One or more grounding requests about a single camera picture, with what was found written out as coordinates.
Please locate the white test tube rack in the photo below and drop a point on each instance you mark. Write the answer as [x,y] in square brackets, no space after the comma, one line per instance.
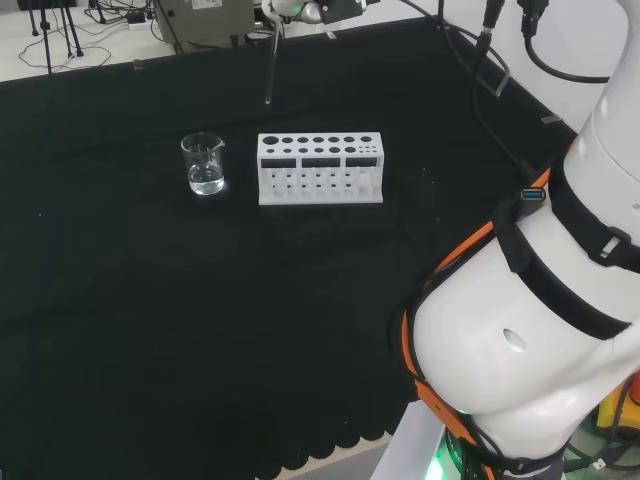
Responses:
[320,170]

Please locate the clear glass beaker with liquid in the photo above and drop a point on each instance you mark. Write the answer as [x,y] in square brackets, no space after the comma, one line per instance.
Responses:
[204,170]

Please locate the black tripod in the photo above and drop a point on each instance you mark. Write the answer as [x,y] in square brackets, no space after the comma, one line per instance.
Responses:
[100,7]
[70,25]

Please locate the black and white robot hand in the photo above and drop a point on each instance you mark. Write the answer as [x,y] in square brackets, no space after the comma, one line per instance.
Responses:
[340,11]

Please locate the grey metal equipment box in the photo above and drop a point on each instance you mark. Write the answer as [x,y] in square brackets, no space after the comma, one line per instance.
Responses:
[205,25]

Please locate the yellow stop button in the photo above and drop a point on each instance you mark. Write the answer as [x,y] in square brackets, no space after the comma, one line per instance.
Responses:
[615,405]

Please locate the clear glass rod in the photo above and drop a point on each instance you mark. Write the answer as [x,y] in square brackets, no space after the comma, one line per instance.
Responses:
[272,65]

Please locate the blue usb plug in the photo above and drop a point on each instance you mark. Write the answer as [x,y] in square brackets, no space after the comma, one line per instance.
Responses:
[532,195]

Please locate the black bench cloth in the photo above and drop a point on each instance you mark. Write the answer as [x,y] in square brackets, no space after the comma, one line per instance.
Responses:
[200,310]

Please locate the white power strip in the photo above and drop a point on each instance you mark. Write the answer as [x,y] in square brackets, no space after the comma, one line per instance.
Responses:
[142,21]

